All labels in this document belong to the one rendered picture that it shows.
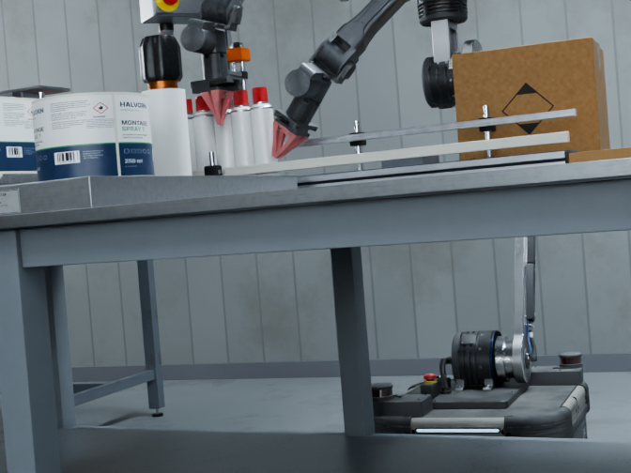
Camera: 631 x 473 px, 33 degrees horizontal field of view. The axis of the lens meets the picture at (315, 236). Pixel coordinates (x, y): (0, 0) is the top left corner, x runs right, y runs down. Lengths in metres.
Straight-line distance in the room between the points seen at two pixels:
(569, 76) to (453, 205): 1.03
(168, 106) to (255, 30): 3.25
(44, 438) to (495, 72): 1.22
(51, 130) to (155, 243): 0.37
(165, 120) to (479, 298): 3.05
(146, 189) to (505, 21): 3.40
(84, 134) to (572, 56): 1.05
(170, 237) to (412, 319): 3.61
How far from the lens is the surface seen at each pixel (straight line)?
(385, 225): 1.37
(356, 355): 2.73
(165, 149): 2.13
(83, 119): 1.81
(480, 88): 2.35
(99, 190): 1.67
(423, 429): 2.84
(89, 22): 5.85
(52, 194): 1.70
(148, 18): 2.59
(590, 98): 2.31
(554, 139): 2.09
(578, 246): 4.89
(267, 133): 2.35
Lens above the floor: 0.79
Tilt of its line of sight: 1 degrees down
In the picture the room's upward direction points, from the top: 4 degrees counter-clockwise
